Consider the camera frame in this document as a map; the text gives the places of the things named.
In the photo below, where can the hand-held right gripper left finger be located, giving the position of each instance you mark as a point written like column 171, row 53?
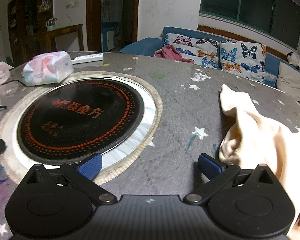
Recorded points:
column 91, row 166

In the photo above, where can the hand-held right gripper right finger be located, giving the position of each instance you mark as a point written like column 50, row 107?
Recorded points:
column 210, row 165

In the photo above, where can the cream garment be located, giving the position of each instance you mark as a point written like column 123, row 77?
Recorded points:
column 260, row 140

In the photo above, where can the round black induction cooktop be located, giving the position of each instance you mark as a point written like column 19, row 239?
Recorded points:
column 77, row 120

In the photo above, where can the pink white plastic bag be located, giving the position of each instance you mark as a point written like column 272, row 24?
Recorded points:
column 1, row 73

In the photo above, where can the pink white tissue pack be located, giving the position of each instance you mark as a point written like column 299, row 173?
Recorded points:
column 47, row 67

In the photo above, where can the butterfly print cushion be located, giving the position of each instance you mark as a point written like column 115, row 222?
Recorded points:
column 240, row 60
column 197, row 47

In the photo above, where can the beige cushion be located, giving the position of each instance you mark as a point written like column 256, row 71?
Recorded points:
column 292, row 82

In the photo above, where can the pink garment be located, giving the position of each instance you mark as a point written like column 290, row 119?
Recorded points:
column 170, row 52

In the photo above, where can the blue white cabinet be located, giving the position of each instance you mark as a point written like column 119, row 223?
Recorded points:
column 107, row 37

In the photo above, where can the blue sofa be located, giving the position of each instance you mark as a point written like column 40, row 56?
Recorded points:
column 145, row 45

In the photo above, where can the light blue kettle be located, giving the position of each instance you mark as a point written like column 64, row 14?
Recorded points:
column 51, row 25

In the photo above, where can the wooden desk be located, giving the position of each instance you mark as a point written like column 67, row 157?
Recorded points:
column 65, row 30

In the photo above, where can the black white plush toy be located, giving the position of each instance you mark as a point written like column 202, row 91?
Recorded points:
column 293, row 60

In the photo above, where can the wooden shelf cabinet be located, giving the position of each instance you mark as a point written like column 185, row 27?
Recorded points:
column 22, row 10

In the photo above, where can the dark window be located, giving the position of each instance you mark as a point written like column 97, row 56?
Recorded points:
column 252, row 5

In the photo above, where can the wooden door frame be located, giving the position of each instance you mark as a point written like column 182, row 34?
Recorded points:
column 90, row 17

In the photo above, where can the white wall socket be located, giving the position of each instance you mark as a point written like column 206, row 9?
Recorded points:
column 70, row 4

